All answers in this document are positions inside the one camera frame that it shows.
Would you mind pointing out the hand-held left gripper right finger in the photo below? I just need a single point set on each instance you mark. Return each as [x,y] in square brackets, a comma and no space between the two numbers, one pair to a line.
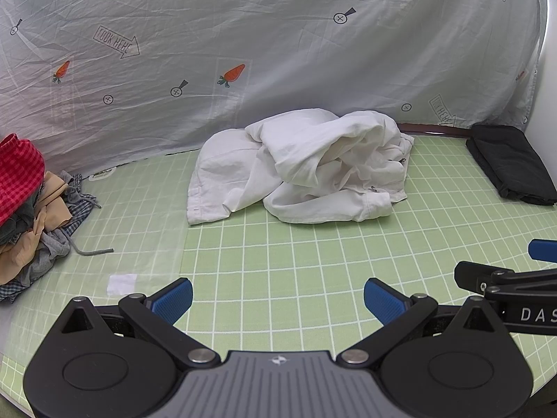
[383,300]

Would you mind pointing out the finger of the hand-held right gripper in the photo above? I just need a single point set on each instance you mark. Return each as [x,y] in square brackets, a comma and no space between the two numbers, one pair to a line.
[478,275]
[541,250]

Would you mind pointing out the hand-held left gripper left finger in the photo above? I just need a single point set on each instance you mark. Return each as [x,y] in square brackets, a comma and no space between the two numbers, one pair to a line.
[174,299]

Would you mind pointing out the white pants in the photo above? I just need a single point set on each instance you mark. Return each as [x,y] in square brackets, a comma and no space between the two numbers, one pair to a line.
[304,156]

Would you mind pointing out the large white tape patch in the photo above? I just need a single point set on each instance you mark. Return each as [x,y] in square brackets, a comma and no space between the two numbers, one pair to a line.
[122,284]

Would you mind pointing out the black folded cloth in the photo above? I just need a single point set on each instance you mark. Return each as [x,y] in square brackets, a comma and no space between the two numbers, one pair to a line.
[509,161]

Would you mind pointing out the green grid mat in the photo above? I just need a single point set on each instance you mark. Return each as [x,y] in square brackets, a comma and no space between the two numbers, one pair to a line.
[283,261]

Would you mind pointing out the beige cloth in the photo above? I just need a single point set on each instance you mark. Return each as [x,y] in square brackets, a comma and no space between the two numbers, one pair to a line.
[50,209]

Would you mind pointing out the dark green cloth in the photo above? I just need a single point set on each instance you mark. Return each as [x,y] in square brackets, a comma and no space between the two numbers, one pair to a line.
[17,228]

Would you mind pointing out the red checked cloth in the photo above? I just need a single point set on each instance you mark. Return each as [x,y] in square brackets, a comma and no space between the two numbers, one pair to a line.
[17,174]

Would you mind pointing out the grey carrot print sheet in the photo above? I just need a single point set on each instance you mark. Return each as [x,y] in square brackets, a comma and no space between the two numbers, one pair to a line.
[261,30]

